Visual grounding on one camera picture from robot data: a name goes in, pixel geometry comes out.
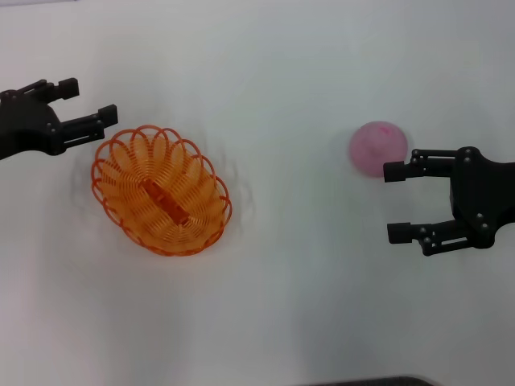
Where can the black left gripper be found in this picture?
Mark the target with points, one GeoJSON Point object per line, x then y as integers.
{"type": "Point", "coordinates": [28, 124]}

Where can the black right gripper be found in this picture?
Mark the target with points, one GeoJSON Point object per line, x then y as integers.
{"type": "Point", "coordinates": [483, 193]}

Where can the pink peach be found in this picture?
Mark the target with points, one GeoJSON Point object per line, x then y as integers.
{"type": "Point", "coordinates": [376, 146]}

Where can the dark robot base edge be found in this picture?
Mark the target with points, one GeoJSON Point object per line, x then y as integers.
{"type": "Point", "coordinates": [374, 382]}

